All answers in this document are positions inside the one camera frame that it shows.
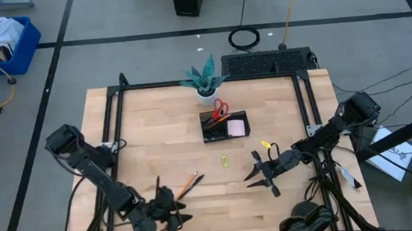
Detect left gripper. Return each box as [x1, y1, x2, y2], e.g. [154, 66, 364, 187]
[148, 183, 195, 231]

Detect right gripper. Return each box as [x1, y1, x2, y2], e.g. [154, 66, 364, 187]
[240, 145, 307, 201]

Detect black pen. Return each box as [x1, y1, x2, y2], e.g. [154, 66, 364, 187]
[176, 173, 207, 202]
[153, 175, 162, 201]

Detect pink sticky note pad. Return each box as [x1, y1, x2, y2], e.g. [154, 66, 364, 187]
[226, 118, 247, 138]

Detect red-handled scissors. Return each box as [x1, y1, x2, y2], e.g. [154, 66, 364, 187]
[204, 97, 232, 127]

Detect black mesh desk organizer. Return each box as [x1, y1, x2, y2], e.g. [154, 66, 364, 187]
[198, 107, 252, 145]

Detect white round plant pot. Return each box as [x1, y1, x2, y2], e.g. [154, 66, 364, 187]
[194, 86, 220, 107]

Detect green snake plant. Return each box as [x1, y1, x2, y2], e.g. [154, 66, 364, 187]
[177, 51, 232, 96]

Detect black perforated computer case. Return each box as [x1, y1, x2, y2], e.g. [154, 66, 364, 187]
[219, 45, 318, 80]

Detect white paper sheet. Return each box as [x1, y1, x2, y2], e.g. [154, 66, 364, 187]
[364, 123, 412, 185]

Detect black gantry beam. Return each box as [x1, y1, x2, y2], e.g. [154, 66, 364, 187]
[351, 107, 412, 163]

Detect blue plastic bin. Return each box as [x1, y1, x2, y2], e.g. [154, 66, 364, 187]
[0, 13, 45, 77]

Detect black metal table frame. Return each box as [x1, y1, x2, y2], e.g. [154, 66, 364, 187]
[52, 51, 376, 231]

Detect coiled black cable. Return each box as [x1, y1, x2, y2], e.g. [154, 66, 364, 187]
[224, 0, 262, 53]

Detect yellow hanging cable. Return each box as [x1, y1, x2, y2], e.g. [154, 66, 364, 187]
[277, 0, 310, 48]

